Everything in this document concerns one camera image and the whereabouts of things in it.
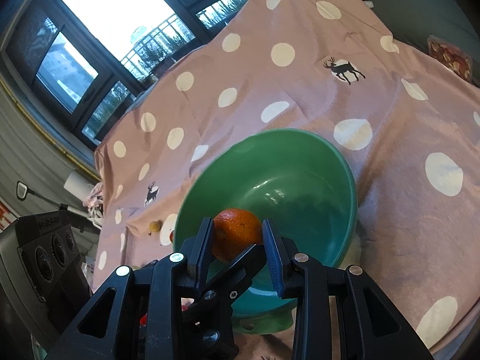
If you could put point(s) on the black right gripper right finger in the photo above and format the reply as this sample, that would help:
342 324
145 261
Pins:
369 324

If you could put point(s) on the pink polka dot blanket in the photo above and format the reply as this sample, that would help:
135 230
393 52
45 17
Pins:
407 126

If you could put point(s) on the black speaker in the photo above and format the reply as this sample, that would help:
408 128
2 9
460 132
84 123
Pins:
41 274

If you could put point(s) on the small tan fruit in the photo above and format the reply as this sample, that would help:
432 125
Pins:
154 227

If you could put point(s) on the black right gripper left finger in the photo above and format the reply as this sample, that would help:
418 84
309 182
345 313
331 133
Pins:
168 309

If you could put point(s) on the large orange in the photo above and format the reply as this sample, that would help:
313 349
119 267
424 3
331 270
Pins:
234 230

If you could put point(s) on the green bowl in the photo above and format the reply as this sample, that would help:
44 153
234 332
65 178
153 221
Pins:
296 178

